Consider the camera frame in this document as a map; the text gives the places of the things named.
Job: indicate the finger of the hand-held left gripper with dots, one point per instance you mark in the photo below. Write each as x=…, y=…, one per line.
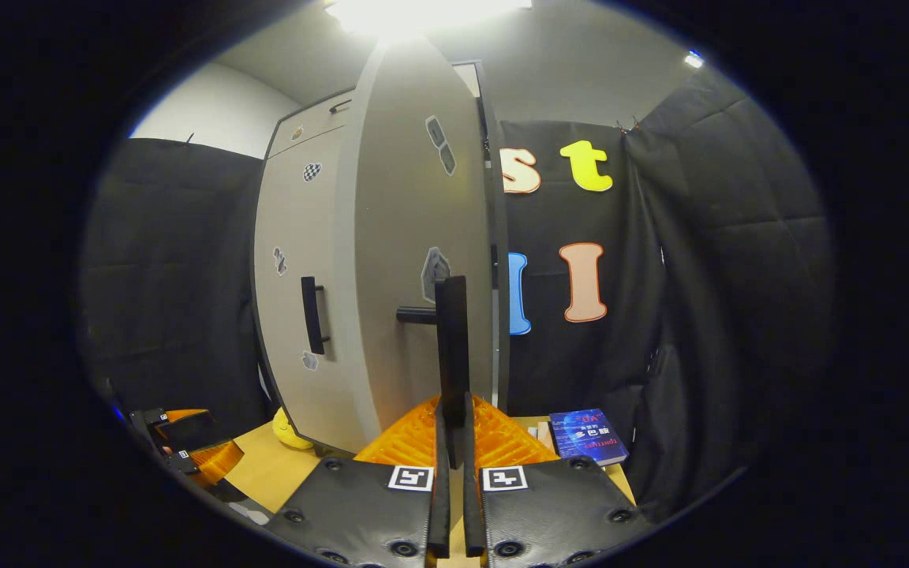
x=186, y=432
x=218, y=464

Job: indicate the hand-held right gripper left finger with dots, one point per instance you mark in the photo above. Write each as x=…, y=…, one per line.
x=442, y=489

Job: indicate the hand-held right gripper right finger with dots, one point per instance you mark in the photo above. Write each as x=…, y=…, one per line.
x=472, y=505

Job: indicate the grey cabinet door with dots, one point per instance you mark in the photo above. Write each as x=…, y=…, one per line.
x=399, y=237
x=289, y=237

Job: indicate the grey double-door shoe cabinet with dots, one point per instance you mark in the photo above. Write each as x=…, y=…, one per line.
x=499, y=197

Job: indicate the grey cabinet drawer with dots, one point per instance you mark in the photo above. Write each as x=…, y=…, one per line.
x=312, y=122

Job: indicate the yellow plush toy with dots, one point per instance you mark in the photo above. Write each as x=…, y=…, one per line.
x=293, y=432

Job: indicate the blue book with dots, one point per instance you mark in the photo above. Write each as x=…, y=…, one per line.
x=587, y=438

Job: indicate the black backdrop cloth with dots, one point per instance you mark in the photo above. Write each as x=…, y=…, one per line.
x=738, y=276

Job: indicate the large ceiling light panel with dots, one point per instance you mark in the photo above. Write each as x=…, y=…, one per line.
x=423, y=14

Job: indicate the small ceiling spotlight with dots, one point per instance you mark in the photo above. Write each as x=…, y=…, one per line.
x=693, y=59

